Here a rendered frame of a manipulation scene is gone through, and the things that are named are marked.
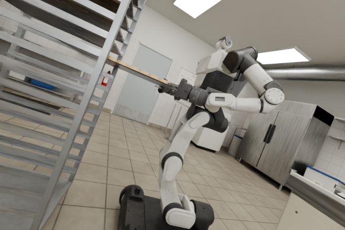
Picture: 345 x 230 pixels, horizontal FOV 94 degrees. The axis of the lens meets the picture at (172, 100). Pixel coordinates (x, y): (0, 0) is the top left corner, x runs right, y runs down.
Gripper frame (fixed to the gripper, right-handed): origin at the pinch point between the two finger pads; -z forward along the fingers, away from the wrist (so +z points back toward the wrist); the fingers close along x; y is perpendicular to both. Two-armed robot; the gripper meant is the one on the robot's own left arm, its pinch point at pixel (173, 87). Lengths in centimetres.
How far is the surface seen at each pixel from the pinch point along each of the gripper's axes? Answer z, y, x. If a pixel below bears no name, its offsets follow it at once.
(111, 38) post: -27.4, 25.1, 8.0
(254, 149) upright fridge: 146, -404, -47
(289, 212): 61, 15, -27
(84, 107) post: -26.7, 24.9, -24.6
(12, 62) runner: -57, 39, -18
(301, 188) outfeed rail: 62, 14, -18
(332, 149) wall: 285, -378, 26
